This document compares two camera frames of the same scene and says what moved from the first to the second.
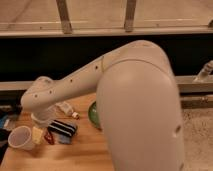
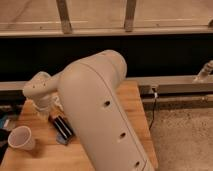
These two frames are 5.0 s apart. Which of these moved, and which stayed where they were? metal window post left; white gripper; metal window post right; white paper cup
Moved: white gripper
Stayed: white paper cup; metal window post left; metal window post right
